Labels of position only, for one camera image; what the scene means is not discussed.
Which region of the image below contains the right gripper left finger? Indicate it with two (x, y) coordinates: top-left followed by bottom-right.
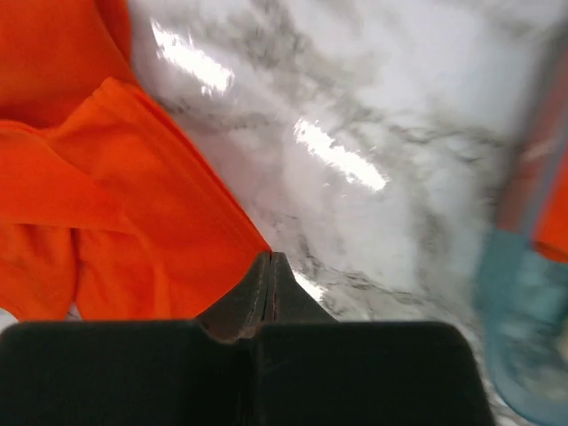
(1, 255), (270, 425)

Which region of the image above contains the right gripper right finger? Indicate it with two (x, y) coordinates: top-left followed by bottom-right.
(252, 253), (494, 425)

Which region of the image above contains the orange t shirt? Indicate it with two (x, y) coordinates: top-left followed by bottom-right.
(1, 1), (269, 321)
(496, 129), (567, 264)

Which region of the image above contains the blue transparent plastic bin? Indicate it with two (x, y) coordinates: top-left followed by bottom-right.
(472, 35), (568, 425)

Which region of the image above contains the rolled orange t shirt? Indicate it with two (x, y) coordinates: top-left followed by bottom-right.
(496, 129), (567, 264)

